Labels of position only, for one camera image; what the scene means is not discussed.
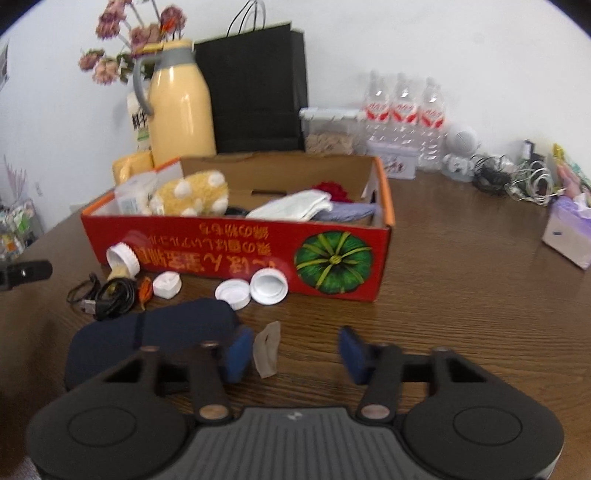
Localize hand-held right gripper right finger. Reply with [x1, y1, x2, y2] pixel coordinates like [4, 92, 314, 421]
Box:
[338, 325, 492, 423]

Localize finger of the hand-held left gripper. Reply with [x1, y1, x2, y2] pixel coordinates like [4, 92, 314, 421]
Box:
[0, 260, 54, 291]

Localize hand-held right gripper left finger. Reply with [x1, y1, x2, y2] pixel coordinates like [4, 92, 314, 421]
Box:
[95, 327, 256, 424]

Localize clear small packet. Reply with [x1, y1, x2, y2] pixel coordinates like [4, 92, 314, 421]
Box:
[253, 320, 282, 379]

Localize dark blue case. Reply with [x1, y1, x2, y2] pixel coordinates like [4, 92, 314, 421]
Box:
[65, 298, 241, 395]

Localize red cardboard box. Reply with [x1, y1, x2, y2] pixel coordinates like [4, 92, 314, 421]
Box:
[81, 154, 396, 303]

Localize clear desk organizer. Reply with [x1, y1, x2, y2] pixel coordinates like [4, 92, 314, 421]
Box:
[0, 157, 44, 264]

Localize white flat lid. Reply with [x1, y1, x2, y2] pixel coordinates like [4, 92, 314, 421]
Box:
[215, 279, 252, 311]

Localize deep white round lid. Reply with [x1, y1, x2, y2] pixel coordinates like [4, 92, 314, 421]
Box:
[249, 268, 290, 305]

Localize small white bottle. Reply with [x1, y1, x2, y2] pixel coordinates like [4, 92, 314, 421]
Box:
[106, 242, 140, 281]

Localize small white cap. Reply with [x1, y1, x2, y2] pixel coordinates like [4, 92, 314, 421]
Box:
[152, 272, 182, 298]

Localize white plastic packet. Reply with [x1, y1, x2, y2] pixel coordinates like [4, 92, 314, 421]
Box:
[114, 174, 160, 215]

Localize purple cloth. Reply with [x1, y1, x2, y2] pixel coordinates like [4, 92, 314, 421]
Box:
[314, 202, 377, 222]

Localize yellow mug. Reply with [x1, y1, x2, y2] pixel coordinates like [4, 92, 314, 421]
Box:
[112, 151, 155, 185]

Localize white cloth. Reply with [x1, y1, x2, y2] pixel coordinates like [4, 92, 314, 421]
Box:
[247, 189, 333, 221]

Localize yellow plush toy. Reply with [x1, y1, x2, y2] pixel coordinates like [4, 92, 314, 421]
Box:
[147, 170, 230, 217]

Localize red knitted flower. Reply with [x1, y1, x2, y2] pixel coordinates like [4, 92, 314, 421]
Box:
[311, 181, 354, 203]

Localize white milk carton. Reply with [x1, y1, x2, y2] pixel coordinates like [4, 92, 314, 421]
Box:
[127, 90, 153, 153]

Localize printed tin box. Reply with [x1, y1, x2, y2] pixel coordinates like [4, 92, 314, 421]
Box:
[367, 140, 416, 180]

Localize clear container of seeds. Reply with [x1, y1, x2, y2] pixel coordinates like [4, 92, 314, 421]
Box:
[299, 107, 363, 155]

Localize yellow thermos jug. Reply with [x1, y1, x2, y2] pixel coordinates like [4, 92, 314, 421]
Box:
[133, 39, 218, 168]

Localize white robot speaker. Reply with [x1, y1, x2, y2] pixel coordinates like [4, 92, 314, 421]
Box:
[442, 124, 481, 182]

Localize clear water bottle red label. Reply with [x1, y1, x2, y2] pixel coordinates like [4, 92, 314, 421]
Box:
[418, 78, 448, 172]
[392, 72, 421, 144]
[365, 70, 393, 141]

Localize purple tissue pack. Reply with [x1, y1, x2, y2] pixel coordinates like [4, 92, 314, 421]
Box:
[541, 194, 591, 271]

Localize dried pink flower bouquet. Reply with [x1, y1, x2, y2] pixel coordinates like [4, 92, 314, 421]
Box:
[78, 0, 188, 86]

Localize black paper bag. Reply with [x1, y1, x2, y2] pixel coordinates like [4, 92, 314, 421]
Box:
[194, 0, 309, 154]

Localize snack packets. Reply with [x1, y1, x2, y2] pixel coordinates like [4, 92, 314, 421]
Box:
[551, 144, 591, 199]

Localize black cable bundle with charger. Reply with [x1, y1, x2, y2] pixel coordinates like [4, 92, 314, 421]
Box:
[471, 154, 515, 197]

